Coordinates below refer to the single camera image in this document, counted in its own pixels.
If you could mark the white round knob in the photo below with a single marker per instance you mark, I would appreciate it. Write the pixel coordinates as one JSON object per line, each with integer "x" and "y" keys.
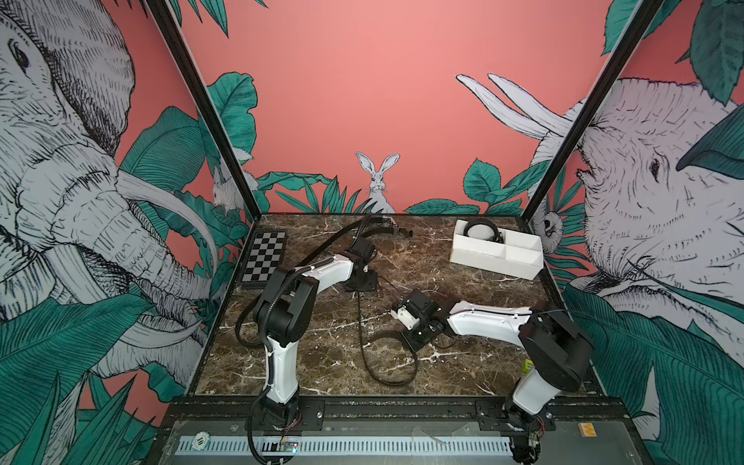
{"x": 200, "y": 441}

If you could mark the black frame post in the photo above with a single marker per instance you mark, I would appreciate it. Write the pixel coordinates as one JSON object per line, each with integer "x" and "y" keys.
{"x": 638, "y": 23}
{"x": 166, "y": 21}

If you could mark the orange label sticker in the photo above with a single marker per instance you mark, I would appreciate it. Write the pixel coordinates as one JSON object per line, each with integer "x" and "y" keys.
{"x": 587, "y": 430}

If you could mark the white foam storage box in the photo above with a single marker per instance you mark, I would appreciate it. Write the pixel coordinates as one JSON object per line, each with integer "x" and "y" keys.
{"x": 519, "y": 255}

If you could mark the black white checkerboard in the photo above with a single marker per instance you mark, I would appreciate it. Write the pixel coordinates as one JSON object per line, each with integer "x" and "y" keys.
{"x": 265, "y": 255}

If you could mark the long black belt s-curved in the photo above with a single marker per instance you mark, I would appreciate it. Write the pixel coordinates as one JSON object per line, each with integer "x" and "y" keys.
{"x": 483, "y": 229}

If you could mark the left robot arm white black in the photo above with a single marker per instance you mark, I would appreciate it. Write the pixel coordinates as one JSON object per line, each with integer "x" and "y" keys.
{"x": 285, "y": 308}

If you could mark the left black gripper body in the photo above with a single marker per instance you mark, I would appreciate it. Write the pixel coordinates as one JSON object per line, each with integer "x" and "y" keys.
{"x": 367, "y": 282}

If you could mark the left black frame post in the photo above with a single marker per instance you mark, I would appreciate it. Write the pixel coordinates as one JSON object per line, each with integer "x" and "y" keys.
{"x": 166, "y": 21}

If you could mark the black belt upper long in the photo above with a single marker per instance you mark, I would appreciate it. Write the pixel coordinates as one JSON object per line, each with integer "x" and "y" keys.
{"x": 388, "y": 226}

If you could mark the right black frame post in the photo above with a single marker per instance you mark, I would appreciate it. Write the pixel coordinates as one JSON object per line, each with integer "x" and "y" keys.
{"x": 638, "y": 23}

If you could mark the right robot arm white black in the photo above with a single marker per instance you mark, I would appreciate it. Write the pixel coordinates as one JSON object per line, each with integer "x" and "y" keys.
{"x": 560, "y": 350}

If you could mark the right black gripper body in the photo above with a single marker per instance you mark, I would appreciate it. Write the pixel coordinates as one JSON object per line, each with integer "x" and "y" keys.
{"x": 419, "y": 335}

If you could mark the white slotted cable duct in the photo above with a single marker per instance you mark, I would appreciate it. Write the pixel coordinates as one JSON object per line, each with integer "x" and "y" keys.
{"x": 366, "y": 446}

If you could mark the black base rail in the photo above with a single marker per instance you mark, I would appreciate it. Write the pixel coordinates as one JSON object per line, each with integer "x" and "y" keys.
{"x": 318, "y": 412}

